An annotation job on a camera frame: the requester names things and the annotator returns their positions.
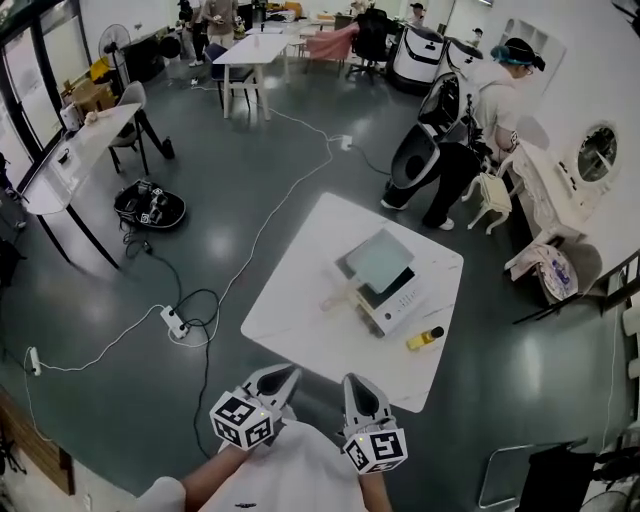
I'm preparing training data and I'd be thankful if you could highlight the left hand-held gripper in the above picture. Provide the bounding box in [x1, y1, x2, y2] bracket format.
[209, 363, 304, 451]

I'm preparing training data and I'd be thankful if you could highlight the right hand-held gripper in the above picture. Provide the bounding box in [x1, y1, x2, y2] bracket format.
[341, 372, 409, 474]

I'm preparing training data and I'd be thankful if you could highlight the white stove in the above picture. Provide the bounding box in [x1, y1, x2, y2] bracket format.
[334, 249, 432, 340]

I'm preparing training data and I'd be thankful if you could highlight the square grey frying pan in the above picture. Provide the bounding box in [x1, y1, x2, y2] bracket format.
[319, 228, 416, 314]

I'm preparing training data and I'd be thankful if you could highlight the person's left forearm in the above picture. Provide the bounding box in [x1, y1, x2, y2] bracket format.
[179, 442, 256, 512]

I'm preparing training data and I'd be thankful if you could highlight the person's right forearm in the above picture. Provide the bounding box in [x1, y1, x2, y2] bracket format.
[357, 469, 389, 512]

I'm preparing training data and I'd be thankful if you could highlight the person's white shirt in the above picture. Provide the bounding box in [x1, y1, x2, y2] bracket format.
[134, 418, 369, 512]

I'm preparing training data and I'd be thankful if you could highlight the yellow bottle with black cap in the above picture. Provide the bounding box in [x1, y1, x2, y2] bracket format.
[405, 325, 446, 352]

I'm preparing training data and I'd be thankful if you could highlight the white square table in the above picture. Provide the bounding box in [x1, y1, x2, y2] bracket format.
[240, 192, 465, 414]

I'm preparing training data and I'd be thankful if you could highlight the black fabric rack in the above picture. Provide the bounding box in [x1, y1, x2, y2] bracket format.
[527, 438, 599, 512]

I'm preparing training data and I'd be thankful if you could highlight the wooden cabinet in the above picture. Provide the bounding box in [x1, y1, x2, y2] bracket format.
[0, 388, 77, 497]

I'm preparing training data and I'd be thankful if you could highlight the chair with patterned cushion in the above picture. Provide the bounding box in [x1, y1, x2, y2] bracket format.
[503, 241, 606, 326]

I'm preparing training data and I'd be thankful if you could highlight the white cushioned stool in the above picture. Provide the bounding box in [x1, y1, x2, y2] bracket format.
[460, 172, 515, 236]

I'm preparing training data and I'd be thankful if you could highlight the black and white shell chair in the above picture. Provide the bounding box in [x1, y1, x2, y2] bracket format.
[389, 72, 477, 192]

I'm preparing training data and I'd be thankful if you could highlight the black stair railing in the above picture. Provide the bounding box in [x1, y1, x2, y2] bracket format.
[598, 248, 640, 317]

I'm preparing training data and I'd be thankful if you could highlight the long grey table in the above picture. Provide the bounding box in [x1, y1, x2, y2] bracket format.
[21, 101, 144, 272]

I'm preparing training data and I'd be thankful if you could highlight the white vanity dresser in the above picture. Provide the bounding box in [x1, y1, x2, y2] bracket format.
[499, 119, 622, 244]

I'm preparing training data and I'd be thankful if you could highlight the grey shell chair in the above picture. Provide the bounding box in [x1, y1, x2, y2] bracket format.
[107, 80, 150, 175]

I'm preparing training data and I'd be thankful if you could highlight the dark blue chair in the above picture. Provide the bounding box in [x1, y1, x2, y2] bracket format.
[203, 41, 255, 110]

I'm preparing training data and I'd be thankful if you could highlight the cardboard box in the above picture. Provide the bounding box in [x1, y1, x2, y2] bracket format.
[61, 78, 117, 115]

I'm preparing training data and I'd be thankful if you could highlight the round vanity mirror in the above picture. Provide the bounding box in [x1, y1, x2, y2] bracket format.
[577, 122, 619, 184]

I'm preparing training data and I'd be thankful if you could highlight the white rectangular table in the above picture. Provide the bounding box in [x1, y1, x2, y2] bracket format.
[211, 31, 294, 122]

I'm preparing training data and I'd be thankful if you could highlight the pink cloth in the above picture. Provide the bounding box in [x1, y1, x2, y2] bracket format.
[303, 26, 360, 64]

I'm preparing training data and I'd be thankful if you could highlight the white robot housing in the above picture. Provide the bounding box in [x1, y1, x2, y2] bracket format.
[387, 23, 447, 95]
[443, 38, 485, 84]

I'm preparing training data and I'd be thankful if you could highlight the black standing fan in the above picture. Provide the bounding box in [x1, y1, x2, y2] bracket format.
[97, 23, 133, 97]

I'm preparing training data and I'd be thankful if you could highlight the black office chair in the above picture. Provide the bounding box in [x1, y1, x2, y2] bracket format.
[346, 8, 397, 86]

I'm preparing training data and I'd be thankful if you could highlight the black floor cable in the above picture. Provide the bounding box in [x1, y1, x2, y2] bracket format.
[122, 232, 222, 460]

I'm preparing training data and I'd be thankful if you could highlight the white metal frame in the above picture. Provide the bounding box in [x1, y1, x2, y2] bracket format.
[478, 443, 536, 510]

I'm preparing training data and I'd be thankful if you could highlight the long white cable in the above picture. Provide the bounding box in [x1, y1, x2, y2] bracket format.
[23, 83, 351, 374]

